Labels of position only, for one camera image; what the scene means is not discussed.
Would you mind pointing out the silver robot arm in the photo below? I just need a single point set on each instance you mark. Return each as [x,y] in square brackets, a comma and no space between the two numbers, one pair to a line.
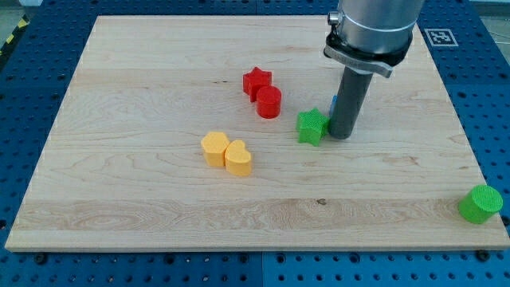
[371,36]

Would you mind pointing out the blue cube block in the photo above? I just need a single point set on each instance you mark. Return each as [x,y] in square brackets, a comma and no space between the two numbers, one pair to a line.
[332,105]

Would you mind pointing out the yellow heart block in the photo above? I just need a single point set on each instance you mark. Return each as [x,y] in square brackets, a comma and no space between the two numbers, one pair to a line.
[238,159]

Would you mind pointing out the yellow hexagon block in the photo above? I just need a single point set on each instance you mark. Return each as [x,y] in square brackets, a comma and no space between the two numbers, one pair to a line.
[214,145]

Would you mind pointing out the red cylinder block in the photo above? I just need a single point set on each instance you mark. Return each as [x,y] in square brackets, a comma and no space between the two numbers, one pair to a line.
[269,102]

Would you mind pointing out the green star block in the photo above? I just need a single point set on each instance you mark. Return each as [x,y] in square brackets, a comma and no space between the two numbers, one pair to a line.
[312,126]

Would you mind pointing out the red star block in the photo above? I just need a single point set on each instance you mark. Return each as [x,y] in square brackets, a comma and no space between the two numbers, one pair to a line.
[255,80]

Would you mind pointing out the light wooden board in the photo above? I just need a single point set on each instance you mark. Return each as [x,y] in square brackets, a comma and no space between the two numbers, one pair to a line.
[123,168]

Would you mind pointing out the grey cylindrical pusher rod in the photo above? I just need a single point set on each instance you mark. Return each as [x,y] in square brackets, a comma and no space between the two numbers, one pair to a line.
[350,96]

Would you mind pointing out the white fiducial marker tag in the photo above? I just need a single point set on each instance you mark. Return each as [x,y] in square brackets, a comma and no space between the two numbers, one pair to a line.
[439,37]

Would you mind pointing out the green cylinder block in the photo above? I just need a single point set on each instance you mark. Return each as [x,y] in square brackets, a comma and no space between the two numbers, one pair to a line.
[480,204]

